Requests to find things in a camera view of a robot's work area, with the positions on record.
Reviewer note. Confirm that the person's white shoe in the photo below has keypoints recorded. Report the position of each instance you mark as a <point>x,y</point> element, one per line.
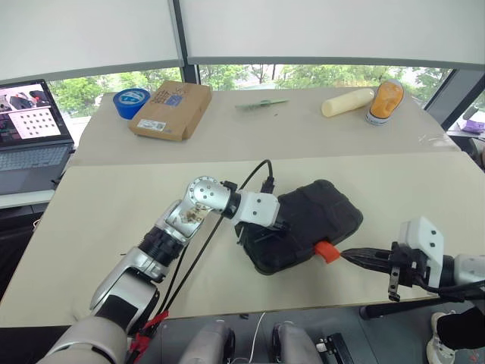
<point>439,347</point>

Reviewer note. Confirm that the black plastic tool case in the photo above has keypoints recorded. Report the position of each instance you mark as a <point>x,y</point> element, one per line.
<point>322,212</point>

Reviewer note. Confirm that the blue tape roll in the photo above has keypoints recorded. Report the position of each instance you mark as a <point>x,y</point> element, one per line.
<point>130,100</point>

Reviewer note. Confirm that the grey window post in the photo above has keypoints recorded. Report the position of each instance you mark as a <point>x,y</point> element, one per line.
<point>185,45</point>

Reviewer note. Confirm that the brown cardboard box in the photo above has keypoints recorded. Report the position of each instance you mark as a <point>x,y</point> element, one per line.
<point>170,110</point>

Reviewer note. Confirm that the red tape wrap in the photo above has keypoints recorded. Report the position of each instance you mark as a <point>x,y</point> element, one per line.
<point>149,331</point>

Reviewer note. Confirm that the purple object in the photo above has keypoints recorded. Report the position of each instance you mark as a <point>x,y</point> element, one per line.
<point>474,126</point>

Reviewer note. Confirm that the dark window pillar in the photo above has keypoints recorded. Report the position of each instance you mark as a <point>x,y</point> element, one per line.
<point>460,98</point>

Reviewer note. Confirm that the person's black trouser leg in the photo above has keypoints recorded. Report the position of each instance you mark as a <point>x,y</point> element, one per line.
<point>464,328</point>

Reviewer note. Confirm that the white roller blind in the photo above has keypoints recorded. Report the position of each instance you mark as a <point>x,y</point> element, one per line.
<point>83,34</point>
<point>333,30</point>

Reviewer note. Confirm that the grey rounded shape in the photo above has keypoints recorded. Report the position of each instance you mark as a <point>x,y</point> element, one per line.
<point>293,345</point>
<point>208,345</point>

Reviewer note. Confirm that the black flat device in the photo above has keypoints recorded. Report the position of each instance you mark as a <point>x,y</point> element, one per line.
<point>337,349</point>

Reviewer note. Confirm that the yellow canvas shoe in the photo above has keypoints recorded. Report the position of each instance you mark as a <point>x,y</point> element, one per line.
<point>385,102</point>

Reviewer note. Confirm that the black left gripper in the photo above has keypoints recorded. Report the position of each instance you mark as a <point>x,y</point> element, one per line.
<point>261,232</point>

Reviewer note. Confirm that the open laptop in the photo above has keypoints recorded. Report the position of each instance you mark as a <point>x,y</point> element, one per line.
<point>30,129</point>

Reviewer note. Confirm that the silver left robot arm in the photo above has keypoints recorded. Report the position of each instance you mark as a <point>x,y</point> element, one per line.
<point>204,195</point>

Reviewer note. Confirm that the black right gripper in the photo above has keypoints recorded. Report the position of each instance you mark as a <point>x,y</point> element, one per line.
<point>407,265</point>

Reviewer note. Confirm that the cream foam cylinder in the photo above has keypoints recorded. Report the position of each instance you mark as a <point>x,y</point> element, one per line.
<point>346,102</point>

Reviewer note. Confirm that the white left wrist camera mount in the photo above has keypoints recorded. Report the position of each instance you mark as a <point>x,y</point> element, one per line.
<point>257,210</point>

